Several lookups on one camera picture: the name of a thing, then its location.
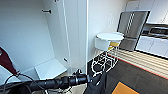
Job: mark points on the black microwave oven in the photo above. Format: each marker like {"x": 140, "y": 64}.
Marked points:
{"x": 159, "y": 30}

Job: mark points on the white lower kitchen cabinets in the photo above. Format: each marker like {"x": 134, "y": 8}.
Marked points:
{"x": 153, "y": 45}

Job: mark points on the yellow bar stool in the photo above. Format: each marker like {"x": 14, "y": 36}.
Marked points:
{"x": 114, "y": 45}

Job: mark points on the small black wall fitting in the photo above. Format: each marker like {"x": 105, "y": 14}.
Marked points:
{"x": 65, "y": 60}

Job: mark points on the white wardrobe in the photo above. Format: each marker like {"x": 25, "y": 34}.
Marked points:
{"x": 30, "y": 36}

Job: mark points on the steel refrigerator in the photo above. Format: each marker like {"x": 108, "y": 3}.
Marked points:
{"x": 131, "y": 30}

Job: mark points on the white kitchen cabinets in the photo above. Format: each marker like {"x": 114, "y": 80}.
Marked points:
{"x": 148, "y": 10}
{"x": 153, "y": 45}

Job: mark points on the white upper kitchen cabinets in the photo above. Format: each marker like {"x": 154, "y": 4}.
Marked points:
{"x": 148, "y": 10}

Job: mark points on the white round table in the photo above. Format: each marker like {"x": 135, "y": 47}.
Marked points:
{"x": 110, "y": 36}

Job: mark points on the white inner shelf unit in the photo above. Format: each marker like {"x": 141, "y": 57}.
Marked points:
{"x": 50, "y": 69}

